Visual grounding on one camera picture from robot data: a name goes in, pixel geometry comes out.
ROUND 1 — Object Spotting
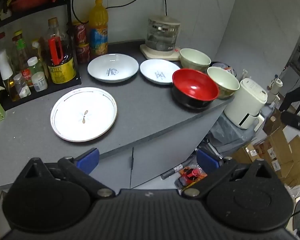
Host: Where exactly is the white plastic appliance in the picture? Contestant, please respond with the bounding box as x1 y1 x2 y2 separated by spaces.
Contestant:
266 78 283 103

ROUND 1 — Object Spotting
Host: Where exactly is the cream air fryer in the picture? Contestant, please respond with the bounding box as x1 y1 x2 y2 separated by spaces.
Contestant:
224 78 268 130

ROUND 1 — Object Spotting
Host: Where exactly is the cream bowl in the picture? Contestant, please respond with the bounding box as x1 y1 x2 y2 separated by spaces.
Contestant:
206 66 240 100
179 48 212 73

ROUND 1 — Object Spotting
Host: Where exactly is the red can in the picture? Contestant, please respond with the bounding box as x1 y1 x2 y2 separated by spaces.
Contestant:
72 21 88 45
76 42 91 64

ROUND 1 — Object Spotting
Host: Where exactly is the red plastic basket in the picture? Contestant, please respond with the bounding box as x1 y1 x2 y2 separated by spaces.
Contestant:
9 0 54 12

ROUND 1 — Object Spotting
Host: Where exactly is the red packaged item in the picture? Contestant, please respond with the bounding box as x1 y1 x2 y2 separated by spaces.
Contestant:
176 166 207 188

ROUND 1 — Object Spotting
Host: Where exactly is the grey plastic bag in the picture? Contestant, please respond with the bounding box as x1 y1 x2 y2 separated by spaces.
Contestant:
209 110 265 155

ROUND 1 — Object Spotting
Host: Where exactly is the orange juice bottle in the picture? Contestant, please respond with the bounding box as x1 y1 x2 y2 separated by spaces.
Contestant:
88 0 109 57

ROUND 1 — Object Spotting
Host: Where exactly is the white plate patterned rim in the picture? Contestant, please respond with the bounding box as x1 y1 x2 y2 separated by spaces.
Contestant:
50 87 118 142

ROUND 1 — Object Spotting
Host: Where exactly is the oil bottle with white spout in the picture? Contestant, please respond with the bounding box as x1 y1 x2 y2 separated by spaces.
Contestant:
0 50 21 102

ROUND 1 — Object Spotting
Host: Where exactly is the small white plate blue print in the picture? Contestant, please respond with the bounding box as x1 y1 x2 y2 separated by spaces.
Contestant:
140 59 181 85

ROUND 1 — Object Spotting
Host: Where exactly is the dark patterned bowl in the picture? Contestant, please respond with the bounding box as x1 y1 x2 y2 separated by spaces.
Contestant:
211 61 237 78

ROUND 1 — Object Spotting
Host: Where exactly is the glass kettle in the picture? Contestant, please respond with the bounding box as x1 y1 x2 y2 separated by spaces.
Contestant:
145 16 181 52

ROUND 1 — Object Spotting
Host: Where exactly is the red and black bowl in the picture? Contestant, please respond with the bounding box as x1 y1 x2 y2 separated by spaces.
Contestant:
172 68 219 110

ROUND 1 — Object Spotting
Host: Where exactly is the large yellow label sauce bottle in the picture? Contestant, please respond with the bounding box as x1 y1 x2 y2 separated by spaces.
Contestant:
41 17 77 84

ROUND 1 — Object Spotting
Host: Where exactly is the glass salt jar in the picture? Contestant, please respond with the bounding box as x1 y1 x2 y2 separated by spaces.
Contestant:
13 73 32 99

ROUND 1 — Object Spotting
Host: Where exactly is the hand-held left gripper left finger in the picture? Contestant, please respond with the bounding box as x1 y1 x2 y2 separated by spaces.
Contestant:
22 148 115 200

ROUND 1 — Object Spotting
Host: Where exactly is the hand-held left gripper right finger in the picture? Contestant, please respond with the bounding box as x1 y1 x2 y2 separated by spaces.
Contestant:
181 149 278 199

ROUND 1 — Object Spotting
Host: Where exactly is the white labelled jar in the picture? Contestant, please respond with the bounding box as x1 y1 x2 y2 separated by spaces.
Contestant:
31 71 48 92

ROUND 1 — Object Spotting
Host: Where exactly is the grey tool handle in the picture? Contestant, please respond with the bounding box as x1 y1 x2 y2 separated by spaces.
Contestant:
161 164 190 180

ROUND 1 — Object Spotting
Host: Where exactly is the deep white plate blue print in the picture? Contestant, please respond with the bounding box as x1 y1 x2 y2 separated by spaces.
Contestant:
87 53 139 82

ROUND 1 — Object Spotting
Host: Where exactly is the black metal rack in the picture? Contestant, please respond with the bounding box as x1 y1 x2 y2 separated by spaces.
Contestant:
0 0 82 111

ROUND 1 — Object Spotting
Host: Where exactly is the yellow cap bottle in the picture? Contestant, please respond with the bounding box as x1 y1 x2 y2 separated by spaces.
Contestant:
31 39 43 60

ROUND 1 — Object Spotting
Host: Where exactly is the grey cabinet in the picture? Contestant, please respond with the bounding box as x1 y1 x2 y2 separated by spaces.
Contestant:
97 110 224 190

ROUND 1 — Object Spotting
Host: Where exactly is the cream kettle base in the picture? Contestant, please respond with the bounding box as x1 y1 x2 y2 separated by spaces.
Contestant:
140 44 182 61

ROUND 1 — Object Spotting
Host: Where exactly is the pile of cardboard boxes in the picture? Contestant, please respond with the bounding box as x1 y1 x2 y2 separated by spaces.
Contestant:
231 105 300 188

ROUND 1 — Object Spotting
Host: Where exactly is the red label bottle green cap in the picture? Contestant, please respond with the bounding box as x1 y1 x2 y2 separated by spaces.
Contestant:
12 30 33 87

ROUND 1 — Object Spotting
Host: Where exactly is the green jar with white cap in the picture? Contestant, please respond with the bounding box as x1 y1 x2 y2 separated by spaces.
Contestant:
27 56 44 77

